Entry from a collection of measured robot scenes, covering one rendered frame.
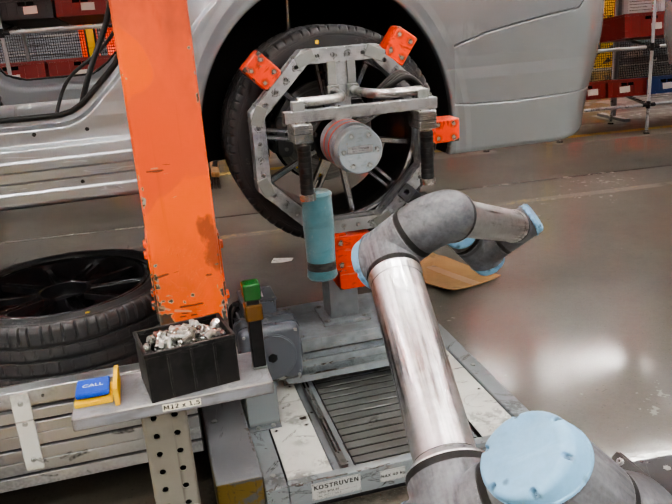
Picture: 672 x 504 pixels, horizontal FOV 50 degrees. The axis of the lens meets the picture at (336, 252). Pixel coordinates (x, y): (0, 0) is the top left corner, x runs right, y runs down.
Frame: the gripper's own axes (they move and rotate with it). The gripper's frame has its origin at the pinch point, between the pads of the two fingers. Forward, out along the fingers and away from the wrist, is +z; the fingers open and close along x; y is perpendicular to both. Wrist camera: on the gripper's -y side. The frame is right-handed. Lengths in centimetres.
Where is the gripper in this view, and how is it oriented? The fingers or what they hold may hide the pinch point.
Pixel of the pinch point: (408, 198)
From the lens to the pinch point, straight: 229.9
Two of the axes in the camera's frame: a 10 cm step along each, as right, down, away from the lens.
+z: -2.6, -2.9, 9.2
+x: 6.3, -7.7, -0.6
